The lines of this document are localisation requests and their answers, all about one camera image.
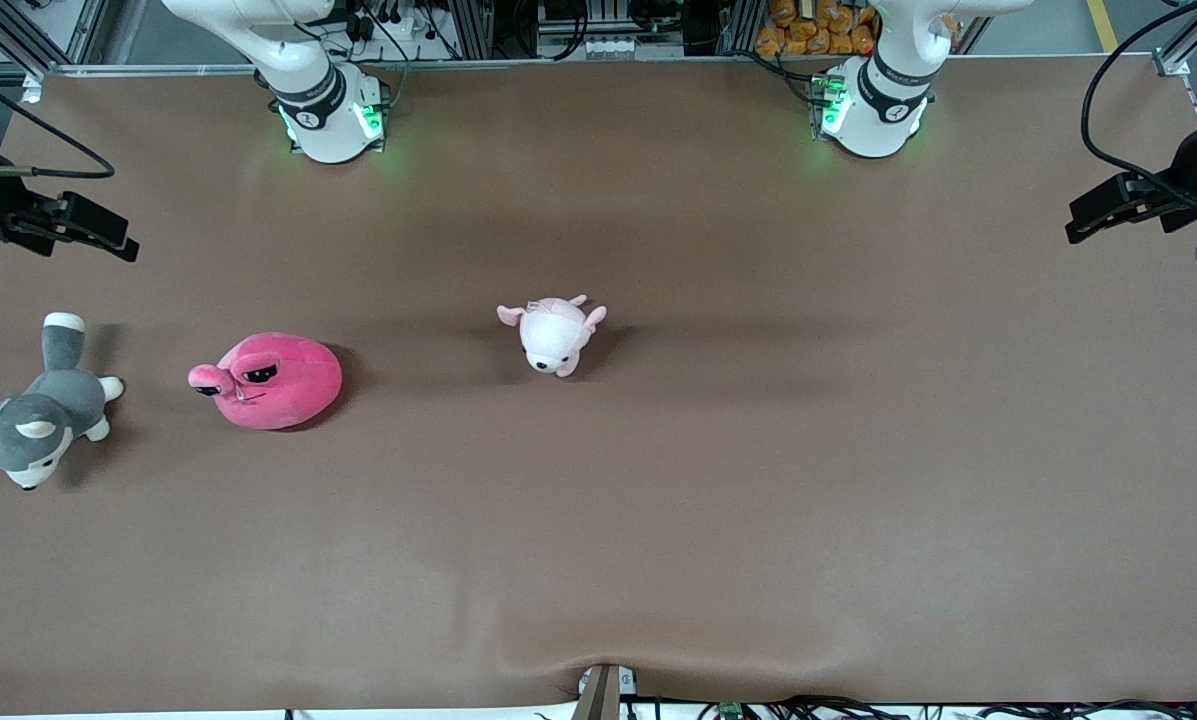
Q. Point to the pink round plush toy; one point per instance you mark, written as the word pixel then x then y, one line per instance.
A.
pixel 278 395

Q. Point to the grey white husky plush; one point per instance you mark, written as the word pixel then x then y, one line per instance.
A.
pixel 48 410

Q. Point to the aluminium frame posts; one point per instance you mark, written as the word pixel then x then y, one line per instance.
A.
pixel 470 25

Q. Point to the metal table clamp bracket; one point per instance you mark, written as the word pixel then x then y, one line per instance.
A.
pixel 603 695

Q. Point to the pale pink small plush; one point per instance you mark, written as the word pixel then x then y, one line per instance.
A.
pixel 553 340

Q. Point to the green circuit board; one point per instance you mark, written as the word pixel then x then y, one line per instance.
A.
pixel 730 712

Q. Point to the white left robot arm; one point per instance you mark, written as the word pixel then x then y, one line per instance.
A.
pixel 883 110

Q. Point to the grey table edge rail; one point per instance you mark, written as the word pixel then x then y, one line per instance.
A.
pixel 558 68

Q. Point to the white power strip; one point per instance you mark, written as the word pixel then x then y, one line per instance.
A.
pixel 633 48

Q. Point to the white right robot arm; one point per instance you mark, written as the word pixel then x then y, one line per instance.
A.
pixel 323 120

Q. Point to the orange packaged snacks pile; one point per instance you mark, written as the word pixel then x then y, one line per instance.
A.
pixel 808 30

